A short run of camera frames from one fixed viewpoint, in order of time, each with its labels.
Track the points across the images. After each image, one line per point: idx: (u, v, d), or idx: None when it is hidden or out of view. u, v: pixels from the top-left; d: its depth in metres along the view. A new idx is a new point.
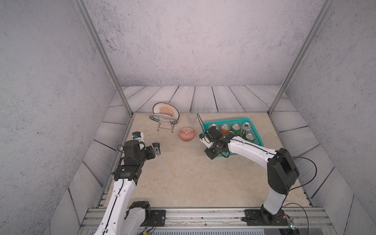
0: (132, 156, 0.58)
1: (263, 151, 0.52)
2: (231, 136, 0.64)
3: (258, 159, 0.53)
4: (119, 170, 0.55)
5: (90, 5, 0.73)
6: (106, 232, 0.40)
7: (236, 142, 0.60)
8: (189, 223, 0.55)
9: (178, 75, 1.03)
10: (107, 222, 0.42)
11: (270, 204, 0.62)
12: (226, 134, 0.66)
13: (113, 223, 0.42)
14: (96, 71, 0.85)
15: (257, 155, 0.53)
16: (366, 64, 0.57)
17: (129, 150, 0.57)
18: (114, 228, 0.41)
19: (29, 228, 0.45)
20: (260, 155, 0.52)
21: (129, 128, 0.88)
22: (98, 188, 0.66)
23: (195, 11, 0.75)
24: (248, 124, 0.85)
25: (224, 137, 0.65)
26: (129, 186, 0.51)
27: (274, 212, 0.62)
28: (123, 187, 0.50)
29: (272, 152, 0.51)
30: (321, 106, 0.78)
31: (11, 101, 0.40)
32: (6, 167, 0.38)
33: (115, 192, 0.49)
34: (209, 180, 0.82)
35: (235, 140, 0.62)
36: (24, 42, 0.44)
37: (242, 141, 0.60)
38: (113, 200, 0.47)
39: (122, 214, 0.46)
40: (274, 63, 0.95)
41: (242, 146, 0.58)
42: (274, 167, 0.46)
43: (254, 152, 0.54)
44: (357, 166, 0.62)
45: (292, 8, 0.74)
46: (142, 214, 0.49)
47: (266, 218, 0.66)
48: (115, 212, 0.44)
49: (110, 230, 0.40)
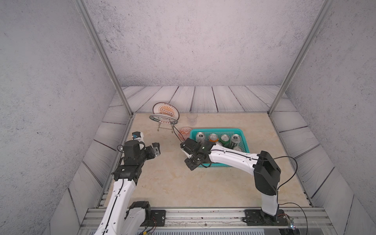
0: (131, 156, 0.58)
1: (245, 157, 0.52)
2: (209, 146, 0.61)
3: (242, 167, 0.52)
4: (119, 171, 0.55)
5: (90, 5, 0.73)
6: (106, 232, 0.40)
7: (216, 152, 0.57)
8: (189, 223, 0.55)
9: (178, 75, 1.03)
10: (105, 222, 0.42)
11: (268, 206, 0.61)
12: (204, 144, 0.63)
13: (113, 223, 0.42)
14: (96, 71, 0.85)
15: (240, 163, 0.51)
16: (367, 64, 0.57)
17: (129, 150, 0.57)
18: (114, 228, 0.41)
19: (29, 228, 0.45)
20: (244, 163, 0.51)
21: (129, 128, 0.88)
22: (98, 188, 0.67)
23: (195, 11, 0.75)
24: (238, 135, 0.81)
25: (203, 148, 0.61)
26: (129, 186, 0.51)
27: (273, 213, 0.62)
28: (123, 187, 0.50)
29: (254, 159, 0.50)
30: (321, 106, 0.77)
31: (11, 102, 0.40)
32: (6, 167, 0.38)
33: (115, 192, 0.49)
34: (209, 180, 0.82)
35: (215, 150, 0.59)
36: (24, 42, 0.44)
37: (223, 150, 0.57)
38: (112, 201, 0.47)
39: (122, 214, 0.46)
40: (274, 63, 0.95)
41: (224, 155, 0.55)
42: (261, 174, 0.45)
43: (237, 159, 0.52)
44: (357, 166, 0.62)
45: (292, 8, 0.74)
46: (142, 214, 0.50)
47: (268, 220, 0.65)
48: (115, 212, 0.44)
49: (110, 230, 0.41)
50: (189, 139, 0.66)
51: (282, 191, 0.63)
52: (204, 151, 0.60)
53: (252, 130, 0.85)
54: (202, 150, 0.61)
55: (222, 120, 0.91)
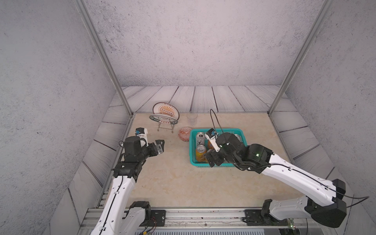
0: (132, 153, 0.57)
1: (319, 184, 0.41)
2: (265, 153, 0.46)
3: (308, 192, 0.43)
4: (118, 168, 0.53)
5: (90, 5, 0.73)
6: (105, 230, 0.40)
7: (279, 168, 0.43)
8: (189, 223, 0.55)
9: (178, 75, 1.03)
10: (104, 220, 0.41)
11: (282, 212, 0.58)
12: (257, 151, 0.47)
13: (111, 221, 0.41)
14: (96, 71, 0.85)
15: (311, 190, 0.41)
16: (366, 64, 0.57)
17: (130, 146, 0.56)
18: (111, 226, 0.41)
19: (29, 228, 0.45)
20: (318, 191, 0.40)
21: (129, 128, 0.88)
22: (98, 188, 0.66)
23: (195, 11, 0.75)
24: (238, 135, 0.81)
25: (258, 157, 0.45)
26: (129, 183, 0.50)
27: (279, 218, 0.61)
28: (122, 184, 0.49)
29: (332, 190, 0.40)
30: (321, 106, 0.77)
31: (11, 102, 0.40)
32: (6, 167, 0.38)
33: (114, 189, 0.48)
34: (209, 180, 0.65)
35: (277, 164, 0.44)
36: (24, 43, 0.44)
37: (288, 167, 0.43)
38: (111, 199, 0.46)
39: (120, 212, 0.45)
40: (273, 63, 0.95)
41: (290, 175, 0.42)
42: (342, 211, 0.37)
43: (309, 184, 0.41)
44: (357, 166, 0.62)
45: (292, 8, 0.74)
46: (142, 214, 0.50)
47: (268, 221, 0.66)
48: (113, 210, 0.43)
49: (108, 228, 0.40)
50: (234, 137, 0.47)
51: (283, 191, 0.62)
52: (260, 160, 0.44)
53: (252, 130, 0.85)
54: (256, 159, 0.45)
55: (222, 120, 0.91)
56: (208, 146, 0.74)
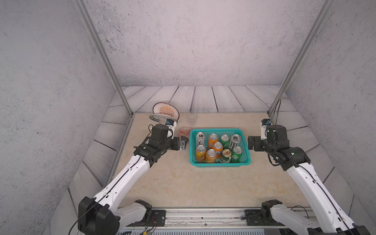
0: (156, 140, 0.58)
1: (336, 213, 0.39)
2: (300, 157, 0.48)
3: (317, 210, 0.43)
4: (140, 148, 0.56)
5: (90, 5, 0.73)
6: (106, 198, 0.42)
7: (304, 175, 0.45)
8: (189, 223, 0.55)
9: (178, 75, 1.03)
10: (110, 189, 0.43)
11: (284, 216, 0.58)
12: (294, 151, 0.49)
13: (114, 192, 0.43)
14: (96, 71, 0.85)
15: (321, 209, 0.41)
16: (367, 64, 0.57)
17: (156, 132, 0.57)
18: (112, 198, 0.42)
19: (29, 228, 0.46)
20: (328, 214, 0.39)
21: (129, 128, 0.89)
22: (98, 188, 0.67)
23: (195, 11, 0.75)
24: (238, 136, 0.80)
25: (293, 154, 0.48)
26: (142, 165, 0.51)
27: (277, 219, 0.62)
28: (137, 163, 0.51)
29: (348, 226, 0.37)
30: (321, 106, 0.77)
31: (11, 101, 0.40)
32: (6, 167, 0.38)
33: (129, 165, 0.50)
34: (209, 180, 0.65)
35: (304, 170, 0.45)
36: (24, 42, 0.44)
37: (314, 179, 0.44)
38: (123, 173, 0.48)
39: (125, 187, 0.46)
40: (273, 63, 0.95)
41: (309, 185, 0.44)
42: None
43: (322, 202, 0.41)
44: (357, 166, 0.62)
45: (292, 8, 0.74)
46: (142, 212, 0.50)
47: (264, 212, 0.68)
48: (120, 184, 0.45)
49: (109, 198, 0.42)
50: (283, 131, 0.52)
51: (283, 191, 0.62)
52: (291, 158, 0.48)
53: (252, 130, 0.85)
54: (289, 154, 0.49)
55: (222, 120, 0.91)
56: (208, 146, 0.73)
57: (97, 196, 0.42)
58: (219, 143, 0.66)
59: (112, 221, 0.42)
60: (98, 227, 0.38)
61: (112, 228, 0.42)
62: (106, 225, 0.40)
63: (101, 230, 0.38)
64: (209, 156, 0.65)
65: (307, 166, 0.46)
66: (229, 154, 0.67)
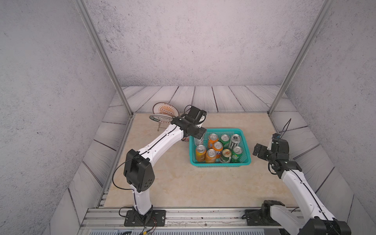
0: (193, 117, 0.65)
1: (317, 206, 0.43)
2: (294, 166, 0.56)
3: (302, 207, 0.47)
4: (178, 117, 0.62)
5: (90, 5, 0.73)
6: (148, 152, 0.49)
7: (293, 176, 0.53)
8: (189, 223, 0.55)
9: (178, 75, 1.03)
10: (150, 147, 0.51)
11: (279, 213, 0.60)
12: (290, 160, 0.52)
13: (153, 150, 0.50)
14: (96, 71, 0.85)
15: (304, 204, 0.46)
16: (366, 64, 0.57)
17: (194, 110, 0.65)
18: (152, 153, 0.49)
19: (29, 228, 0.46)
20: (310, 206, 0.44)
21: (129, 128, 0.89)
22: (98, 188, 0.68)
23: (195, 11, 0.75)
24: (238, 135, 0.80)
25: (286, 163, 0.57)
26: (177, 133, 0.56)
27: (273, 216, 0.64)
28: (173, 130, 0.56)
29: (328, 218, 0.40)
30: (321, 106, 0.77)
31: (11, 101, 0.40)
32: (6, 167, 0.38)
33: (166, 132, 0.56)
34: (209, 180, 0.82)
35: (293, 173, 0.54)
36: (24, 42, 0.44)
37: (301, 179, 0.51)
38: (162, 137, 0.54)
39: (161, 149, 0.52)
40: (273, 63, 0.95)
41: (296, 184, 0.51)
42: (314, 226, 0.39)
43: (306, 197, 0.46)
44: (357, 166, 0.62)
45: (292, 8, 0.74)
46: (145, 210, 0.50)
47: (263, 209, 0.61)
48: (158, 145, 0.52)
49: (150, 153, 0.49)
50: (285, 144, 0.61)
51: (282, 191, 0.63)
52: (283, 164, 0.57)
53: (252, 130, 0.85)
54: (283, 162, 0.58)
55: (222, 120, 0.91)
56: (208, 146, 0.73)
57: (141, 150, 0.50)
58: (219, 143, 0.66)
59: (151, 174, 0.49)
60: (141, 174, 0.46)
61: (148, 179, 0.50)
62: (146, 175, 0.47)
63: (142, 178, 0.46)
64: (209, 155, 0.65)
65: (298, 172, 0.54)
66: (229, 154, 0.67)
